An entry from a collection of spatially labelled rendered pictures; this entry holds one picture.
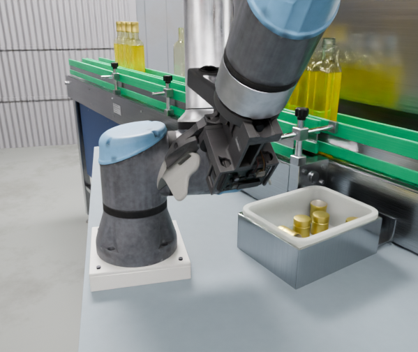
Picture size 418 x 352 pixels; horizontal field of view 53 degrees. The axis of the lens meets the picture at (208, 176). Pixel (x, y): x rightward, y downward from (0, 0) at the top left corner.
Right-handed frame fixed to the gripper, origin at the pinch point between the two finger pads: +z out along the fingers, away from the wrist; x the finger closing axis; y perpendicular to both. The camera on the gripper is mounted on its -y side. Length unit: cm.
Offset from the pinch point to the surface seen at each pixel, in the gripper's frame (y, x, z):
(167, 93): -60, 14, 53
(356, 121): -19, 47, 20
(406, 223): 8.6, 42.2, 16.9
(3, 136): -237, -77, 301
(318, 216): 2.0, 26.9, 20.6
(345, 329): 23.9, 16.9, 10.7
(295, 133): -15.5, 27.2, 16.2
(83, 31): -286, 8, 225
